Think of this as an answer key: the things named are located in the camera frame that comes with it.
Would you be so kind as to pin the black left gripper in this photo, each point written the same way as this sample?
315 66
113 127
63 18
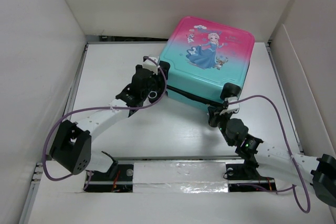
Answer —
159 85

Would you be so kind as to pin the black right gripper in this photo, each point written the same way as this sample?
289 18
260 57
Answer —
213 115

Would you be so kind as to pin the pink and teal suitcase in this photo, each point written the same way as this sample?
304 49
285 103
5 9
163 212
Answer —
205 62

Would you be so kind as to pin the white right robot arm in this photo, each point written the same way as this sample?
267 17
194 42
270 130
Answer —
317 174

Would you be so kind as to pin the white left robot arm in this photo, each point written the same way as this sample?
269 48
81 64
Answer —
72 145

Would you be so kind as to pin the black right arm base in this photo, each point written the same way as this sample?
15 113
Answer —
240 180

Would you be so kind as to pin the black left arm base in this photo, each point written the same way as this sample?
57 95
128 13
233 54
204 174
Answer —
118 179

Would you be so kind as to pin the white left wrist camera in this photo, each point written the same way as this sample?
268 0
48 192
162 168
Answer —
151 64

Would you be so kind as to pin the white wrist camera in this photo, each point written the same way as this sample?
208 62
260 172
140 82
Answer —
151 64
230 105

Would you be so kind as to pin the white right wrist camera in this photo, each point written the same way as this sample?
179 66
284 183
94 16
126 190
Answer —
230 105

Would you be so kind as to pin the aluminium rail frame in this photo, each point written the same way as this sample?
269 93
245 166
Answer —
179 160

